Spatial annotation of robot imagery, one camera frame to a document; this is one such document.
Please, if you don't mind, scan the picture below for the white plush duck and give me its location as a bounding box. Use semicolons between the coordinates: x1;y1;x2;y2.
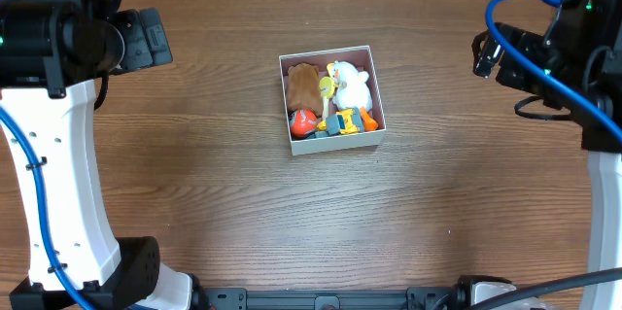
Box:
327;61;379;131

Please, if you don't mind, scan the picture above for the yellow toy truck grey cannon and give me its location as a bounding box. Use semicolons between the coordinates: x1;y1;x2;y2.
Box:
307;108;364;139

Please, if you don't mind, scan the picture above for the yellow rattle drum toy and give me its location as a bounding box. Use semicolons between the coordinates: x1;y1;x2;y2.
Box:
319;76;338;121

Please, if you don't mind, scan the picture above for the brown furry plush toy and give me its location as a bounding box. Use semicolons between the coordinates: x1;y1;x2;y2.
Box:
286;62;324;117

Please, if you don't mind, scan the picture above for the red ball toy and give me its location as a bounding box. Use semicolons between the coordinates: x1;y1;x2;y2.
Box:
289;109;319;139

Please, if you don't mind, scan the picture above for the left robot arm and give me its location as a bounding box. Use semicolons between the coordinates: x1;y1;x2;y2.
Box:
1;0;206;309

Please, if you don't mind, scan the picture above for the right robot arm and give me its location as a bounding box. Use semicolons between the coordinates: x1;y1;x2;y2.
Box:
449;0;621;309

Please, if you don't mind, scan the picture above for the white cardboard box pink inside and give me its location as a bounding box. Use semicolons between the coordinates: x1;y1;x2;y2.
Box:
280;46;385;155

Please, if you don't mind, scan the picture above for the blue left cable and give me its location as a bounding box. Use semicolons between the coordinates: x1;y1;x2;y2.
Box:
0;105;88;310

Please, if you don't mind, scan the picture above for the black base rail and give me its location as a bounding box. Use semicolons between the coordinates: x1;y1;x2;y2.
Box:
205;287;456;310

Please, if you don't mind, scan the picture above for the thick black cable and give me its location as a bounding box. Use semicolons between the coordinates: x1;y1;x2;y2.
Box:
473;266;622;310

